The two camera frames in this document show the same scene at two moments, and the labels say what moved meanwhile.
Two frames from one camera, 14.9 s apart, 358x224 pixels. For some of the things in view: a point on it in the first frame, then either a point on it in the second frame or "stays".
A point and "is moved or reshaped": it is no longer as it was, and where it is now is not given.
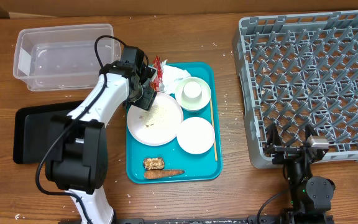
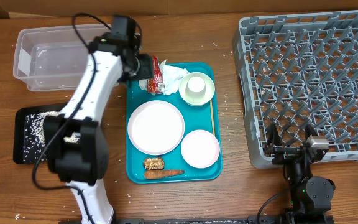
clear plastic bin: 63,57 stays
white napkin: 171,76 stays
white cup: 191,91 is moved or reshaped
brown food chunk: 153,163 stays
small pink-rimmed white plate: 195,135 to 200,149
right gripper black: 284,154 stays
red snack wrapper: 156,84 stays
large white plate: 160,125 is moved or reshaped
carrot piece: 151,173 stays
